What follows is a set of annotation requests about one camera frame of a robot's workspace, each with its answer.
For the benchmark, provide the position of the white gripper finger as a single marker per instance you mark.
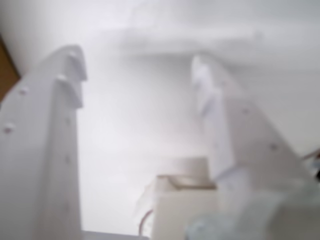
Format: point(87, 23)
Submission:
point(250, 145)
point(37, 150)

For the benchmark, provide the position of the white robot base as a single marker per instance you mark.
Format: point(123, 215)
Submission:
point(180, 212)

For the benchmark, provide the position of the brown cardboard box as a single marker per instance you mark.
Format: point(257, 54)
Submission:
point(6, 72)

